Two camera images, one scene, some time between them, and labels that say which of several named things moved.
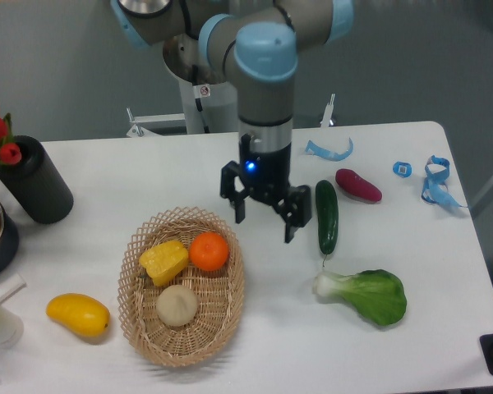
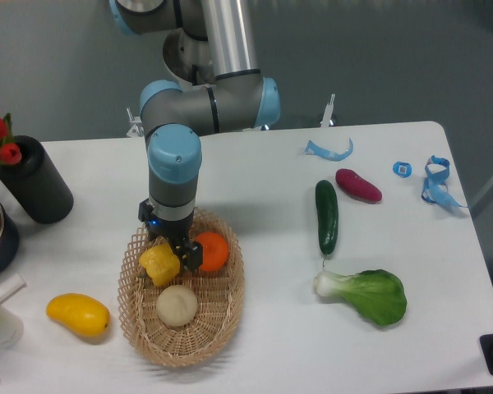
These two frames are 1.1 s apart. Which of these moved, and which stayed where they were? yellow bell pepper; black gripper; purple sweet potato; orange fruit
Moved: black gripper
Stayed: yellow bell pepper; orange fruit; purple sweet potato
